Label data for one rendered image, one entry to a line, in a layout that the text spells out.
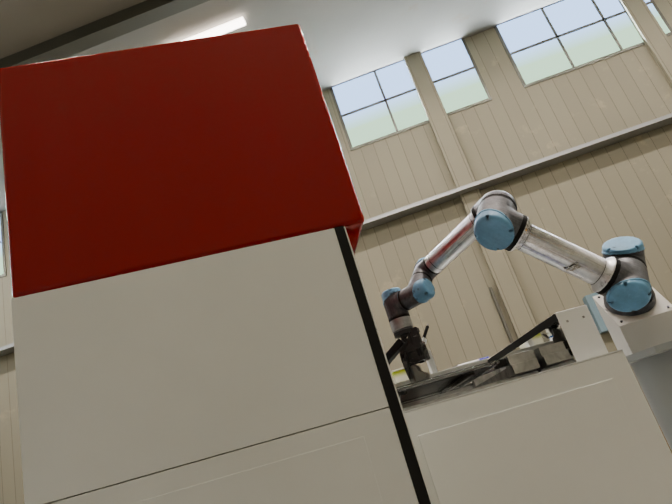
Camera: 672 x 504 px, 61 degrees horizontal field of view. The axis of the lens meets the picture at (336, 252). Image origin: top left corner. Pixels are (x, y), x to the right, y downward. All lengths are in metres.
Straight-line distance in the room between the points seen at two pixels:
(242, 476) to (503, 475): 0.60
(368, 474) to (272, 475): 0.18
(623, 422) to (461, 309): 7.15
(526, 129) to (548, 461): 8.55
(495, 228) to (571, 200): 7.62
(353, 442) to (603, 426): 0.65
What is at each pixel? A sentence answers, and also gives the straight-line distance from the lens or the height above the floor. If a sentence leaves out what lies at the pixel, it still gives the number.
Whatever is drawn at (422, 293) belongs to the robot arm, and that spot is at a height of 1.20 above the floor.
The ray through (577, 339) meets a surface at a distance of 1.62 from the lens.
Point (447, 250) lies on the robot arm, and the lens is 1.95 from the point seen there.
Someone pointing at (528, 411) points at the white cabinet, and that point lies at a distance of 1.45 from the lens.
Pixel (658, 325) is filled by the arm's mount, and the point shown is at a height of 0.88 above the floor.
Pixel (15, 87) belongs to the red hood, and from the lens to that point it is 1.58.
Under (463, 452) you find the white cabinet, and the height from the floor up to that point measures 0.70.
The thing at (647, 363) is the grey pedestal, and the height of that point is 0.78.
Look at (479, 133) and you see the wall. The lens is 9.70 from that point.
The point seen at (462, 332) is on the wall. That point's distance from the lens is 8.56.
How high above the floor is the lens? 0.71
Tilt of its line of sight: 21 degrees up
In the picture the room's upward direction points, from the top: 17 degrees counter-clockwise
